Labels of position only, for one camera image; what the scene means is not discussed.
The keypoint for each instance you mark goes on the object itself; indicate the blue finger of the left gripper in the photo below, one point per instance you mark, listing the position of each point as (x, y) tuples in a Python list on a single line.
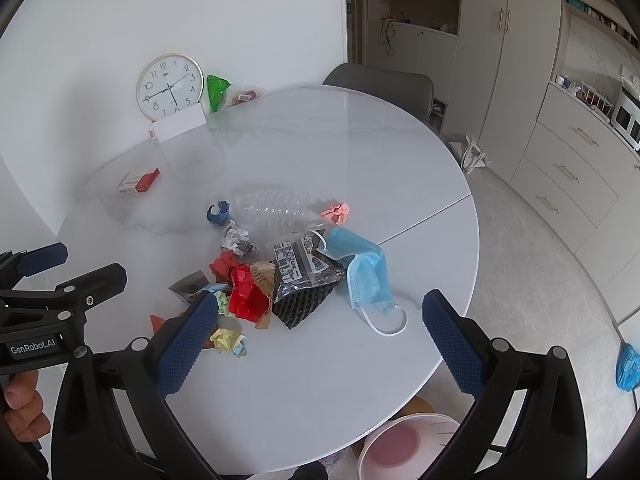
[(42, 259), (93, 288)]

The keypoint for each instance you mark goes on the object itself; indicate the black foam net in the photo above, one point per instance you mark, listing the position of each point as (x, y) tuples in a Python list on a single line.
[(296, 307)]

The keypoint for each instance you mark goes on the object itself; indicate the person's left hand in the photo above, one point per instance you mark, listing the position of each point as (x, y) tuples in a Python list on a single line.
[(26, 417)]

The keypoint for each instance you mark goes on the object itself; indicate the grey printed plastic bag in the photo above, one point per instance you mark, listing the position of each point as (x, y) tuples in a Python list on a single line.
[(300, 265)]

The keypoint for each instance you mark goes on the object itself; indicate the clear plastic bottle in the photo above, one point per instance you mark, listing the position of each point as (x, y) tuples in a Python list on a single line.
[(271, 212)]

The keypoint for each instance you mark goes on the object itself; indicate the red white small box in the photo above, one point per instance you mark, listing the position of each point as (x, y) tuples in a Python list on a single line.
[(138, 181)]

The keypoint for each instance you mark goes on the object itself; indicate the round white wall clock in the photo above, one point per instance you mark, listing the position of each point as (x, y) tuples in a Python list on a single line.
[(169, 84)]

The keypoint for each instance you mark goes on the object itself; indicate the blue surgical mask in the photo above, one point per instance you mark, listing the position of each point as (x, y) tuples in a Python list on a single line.
[(366, 276)]

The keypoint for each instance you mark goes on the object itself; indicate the pink paper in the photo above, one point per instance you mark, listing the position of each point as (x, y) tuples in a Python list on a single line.
[(337, 214)]

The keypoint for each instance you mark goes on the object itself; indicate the tall beige wardrobe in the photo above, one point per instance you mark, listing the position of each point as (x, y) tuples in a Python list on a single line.
[(505, 54)]

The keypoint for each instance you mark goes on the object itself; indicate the red paper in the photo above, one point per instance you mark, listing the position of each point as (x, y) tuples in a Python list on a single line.
[(227, 266)]

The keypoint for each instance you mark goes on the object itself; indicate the white card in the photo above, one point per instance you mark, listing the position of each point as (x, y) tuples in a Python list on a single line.
[(167, 128)]

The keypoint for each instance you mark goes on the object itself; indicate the yellow green paper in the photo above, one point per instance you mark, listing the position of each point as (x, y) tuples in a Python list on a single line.
[(230, 341)]

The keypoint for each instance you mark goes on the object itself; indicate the grey dining chair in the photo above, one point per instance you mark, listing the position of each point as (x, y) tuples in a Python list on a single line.
[(413, 93)]

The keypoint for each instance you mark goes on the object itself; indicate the green plastic bag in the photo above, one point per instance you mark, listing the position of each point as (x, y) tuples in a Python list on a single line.
[(217, 89)]

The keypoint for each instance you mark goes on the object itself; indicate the white printed paper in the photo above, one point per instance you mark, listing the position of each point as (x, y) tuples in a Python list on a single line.
[(237, 240)]

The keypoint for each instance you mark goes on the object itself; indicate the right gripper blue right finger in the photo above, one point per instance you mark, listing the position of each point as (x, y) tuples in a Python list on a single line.
[(459, 341)]

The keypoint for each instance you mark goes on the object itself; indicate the red snack packet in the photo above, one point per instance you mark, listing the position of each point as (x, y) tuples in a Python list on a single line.
[(237, 97)]

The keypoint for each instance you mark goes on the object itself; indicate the pink white trash bin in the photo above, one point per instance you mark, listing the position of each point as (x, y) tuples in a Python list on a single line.
[(404, 448)]

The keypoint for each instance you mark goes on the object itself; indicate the red torn cardboard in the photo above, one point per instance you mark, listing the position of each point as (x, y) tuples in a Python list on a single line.
[(247, 301)]

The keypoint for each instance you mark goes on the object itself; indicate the white tote bag on floor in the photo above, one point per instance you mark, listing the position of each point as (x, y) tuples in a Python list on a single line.
[(468, 154)]

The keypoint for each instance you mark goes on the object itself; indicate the brown torn carton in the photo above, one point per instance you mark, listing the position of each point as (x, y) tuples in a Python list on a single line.
[(265, 277)]

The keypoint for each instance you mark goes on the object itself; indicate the blue plastic bag on floor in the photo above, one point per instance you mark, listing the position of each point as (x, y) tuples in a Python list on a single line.
[(628, 368)]

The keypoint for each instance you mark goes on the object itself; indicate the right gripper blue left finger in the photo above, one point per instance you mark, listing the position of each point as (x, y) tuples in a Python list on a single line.
[(180, 341)]

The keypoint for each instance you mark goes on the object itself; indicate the beige drawer cabinet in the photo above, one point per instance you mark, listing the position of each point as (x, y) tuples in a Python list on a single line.
[(582, 178)]

